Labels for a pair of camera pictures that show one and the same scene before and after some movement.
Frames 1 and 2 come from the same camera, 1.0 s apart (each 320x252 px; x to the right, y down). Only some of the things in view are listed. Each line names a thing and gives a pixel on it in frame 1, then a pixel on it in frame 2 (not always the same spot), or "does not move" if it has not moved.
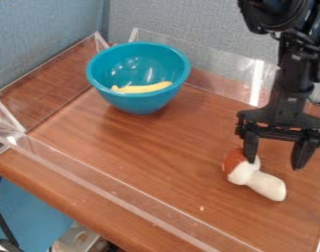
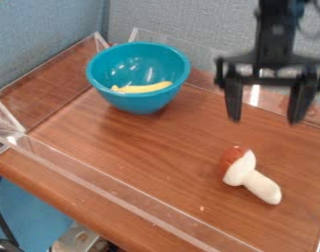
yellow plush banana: x=139 y=88 does not move
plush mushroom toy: x=243 y=173 does not move
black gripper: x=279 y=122 → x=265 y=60
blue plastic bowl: x=136 y=76 does not move
